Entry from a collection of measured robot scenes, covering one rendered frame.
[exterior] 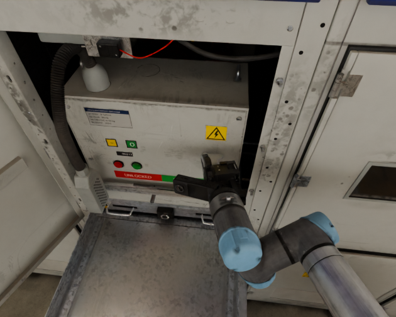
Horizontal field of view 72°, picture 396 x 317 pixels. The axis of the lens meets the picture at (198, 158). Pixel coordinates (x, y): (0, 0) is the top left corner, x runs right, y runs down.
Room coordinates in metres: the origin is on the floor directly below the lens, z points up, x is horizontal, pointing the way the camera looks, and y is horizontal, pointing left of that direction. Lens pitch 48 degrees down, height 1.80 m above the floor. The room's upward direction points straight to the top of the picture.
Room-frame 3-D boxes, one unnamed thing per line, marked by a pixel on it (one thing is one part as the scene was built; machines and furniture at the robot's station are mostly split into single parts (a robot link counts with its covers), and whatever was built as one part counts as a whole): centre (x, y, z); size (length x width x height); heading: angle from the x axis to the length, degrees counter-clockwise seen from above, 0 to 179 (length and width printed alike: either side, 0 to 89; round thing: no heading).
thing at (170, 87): (0.81, 0.09, 1.15); 0.51 x 0.50 x 0.48; 173
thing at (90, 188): (0.51, 0.34, 1.09); 0.08 x 0.05 x 0.17; 173
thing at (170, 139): (0.55, 0.12, 1.15); 0.48 x 0.01 x 0.48; 83
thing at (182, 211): (0.57, 0.12, 0.89); 0.54 x 0.05 x 0.06; 83
